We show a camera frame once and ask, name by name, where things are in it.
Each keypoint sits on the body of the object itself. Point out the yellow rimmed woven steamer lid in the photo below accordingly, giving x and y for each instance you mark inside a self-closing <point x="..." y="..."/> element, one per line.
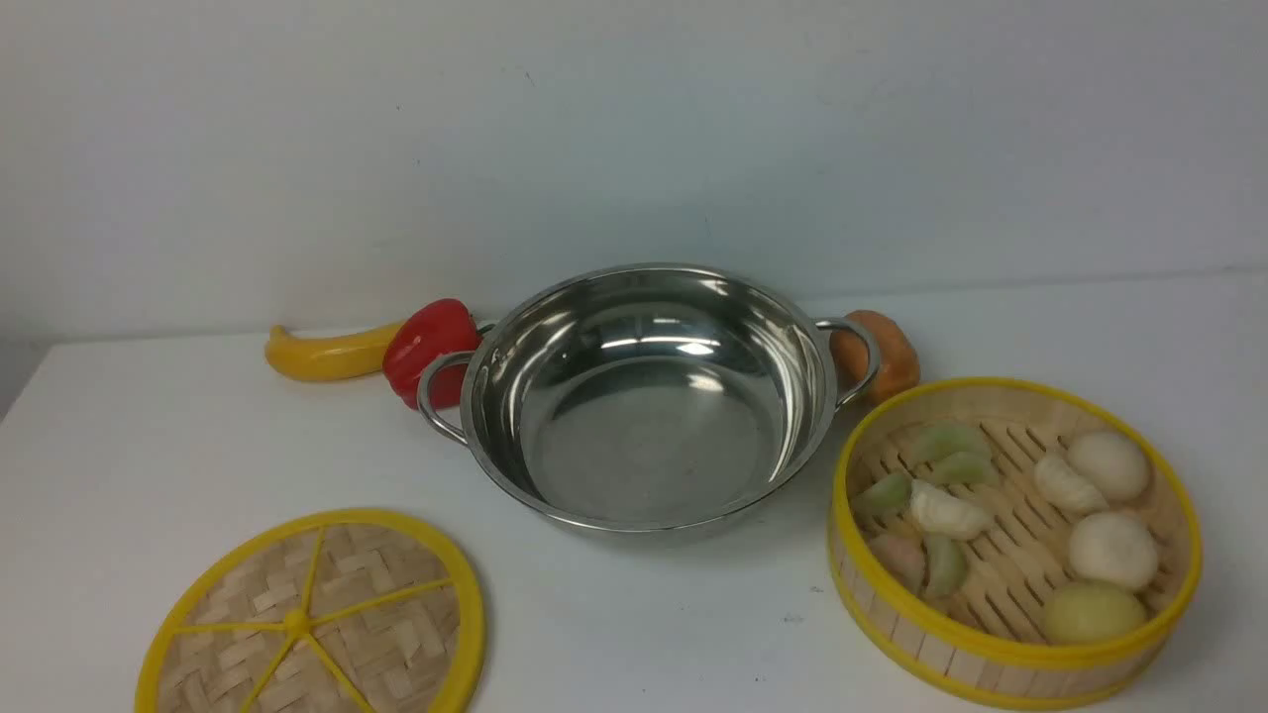
<point x="355" y="610"/>

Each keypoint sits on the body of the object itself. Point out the yellow rimmed bamboo steamer basket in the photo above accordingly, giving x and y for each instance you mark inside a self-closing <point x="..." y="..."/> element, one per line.
<point x="984" y="643"/>

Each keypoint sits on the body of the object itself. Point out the stainless steel pot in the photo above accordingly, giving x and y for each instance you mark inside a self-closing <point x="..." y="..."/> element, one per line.
<point x="649" y="398"/>

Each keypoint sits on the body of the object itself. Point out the red toy bell pepper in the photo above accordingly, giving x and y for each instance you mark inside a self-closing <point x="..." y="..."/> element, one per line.
<point x="439" y="328"/>

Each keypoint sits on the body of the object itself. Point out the orange toy bread roll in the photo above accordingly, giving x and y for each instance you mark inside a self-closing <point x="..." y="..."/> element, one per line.
<point x="899" y="368"/>

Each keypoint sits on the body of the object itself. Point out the green toy dumpling left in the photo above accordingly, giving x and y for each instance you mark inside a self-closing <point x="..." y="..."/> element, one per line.
<point x="885" y="497"/>

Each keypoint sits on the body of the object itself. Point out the green toy dumpling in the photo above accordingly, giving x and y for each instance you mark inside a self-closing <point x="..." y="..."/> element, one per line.
<point x="938" y="441"/>
<point x="964" y="468"/>
<point x="947" y="567"/>
<point x="885" y="497"/>

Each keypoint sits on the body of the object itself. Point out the yellow toy banana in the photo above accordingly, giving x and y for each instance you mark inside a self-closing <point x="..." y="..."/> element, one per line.
<point x="328" y="359"/>

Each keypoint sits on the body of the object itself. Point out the green toy dumpling top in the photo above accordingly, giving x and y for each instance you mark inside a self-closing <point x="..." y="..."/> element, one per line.
<point x="938" y="441"/>

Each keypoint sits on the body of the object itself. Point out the pink toy dumpling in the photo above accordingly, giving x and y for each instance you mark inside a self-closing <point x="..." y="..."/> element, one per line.
<point x="902" y="557"/>

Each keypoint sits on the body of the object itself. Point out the white toy dumpling centre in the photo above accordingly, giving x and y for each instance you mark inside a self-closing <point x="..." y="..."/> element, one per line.
<point x="935" y="511"/>

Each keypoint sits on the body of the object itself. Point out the green toy dumpling bottom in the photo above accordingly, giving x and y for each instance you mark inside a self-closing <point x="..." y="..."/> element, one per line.
<point x="947" y="567"/>

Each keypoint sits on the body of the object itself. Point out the white toy steamed bun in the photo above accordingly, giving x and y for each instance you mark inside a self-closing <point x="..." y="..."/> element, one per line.
<point x="1113" y="462"/>

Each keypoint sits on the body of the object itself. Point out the white toy bun lower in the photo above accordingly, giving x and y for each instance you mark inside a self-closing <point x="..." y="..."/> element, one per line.
<point x="1115" y="548"/>

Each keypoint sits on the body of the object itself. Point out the pale yellow toy bun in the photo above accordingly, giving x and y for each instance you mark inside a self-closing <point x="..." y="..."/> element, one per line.
<point x="1090" y="612"/>

